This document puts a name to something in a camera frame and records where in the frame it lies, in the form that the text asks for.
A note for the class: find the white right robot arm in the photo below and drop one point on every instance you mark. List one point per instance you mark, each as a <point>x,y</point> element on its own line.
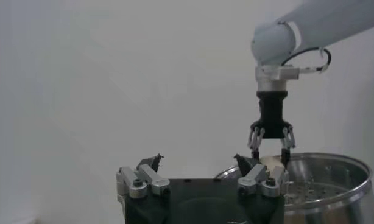
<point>321,21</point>

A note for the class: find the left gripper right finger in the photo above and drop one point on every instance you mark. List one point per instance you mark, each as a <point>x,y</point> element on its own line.
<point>260,182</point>

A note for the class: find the perforated steel steamer basket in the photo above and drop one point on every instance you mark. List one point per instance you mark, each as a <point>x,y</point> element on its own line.
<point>327,176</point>

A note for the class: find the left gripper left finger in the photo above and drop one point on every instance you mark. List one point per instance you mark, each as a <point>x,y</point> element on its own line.
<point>144,182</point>

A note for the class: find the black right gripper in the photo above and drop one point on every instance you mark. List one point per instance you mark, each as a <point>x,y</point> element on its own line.
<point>271,115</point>

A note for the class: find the white steamed baozi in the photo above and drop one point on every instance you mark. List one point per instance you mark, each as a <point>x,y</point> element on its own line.
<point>270,160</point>

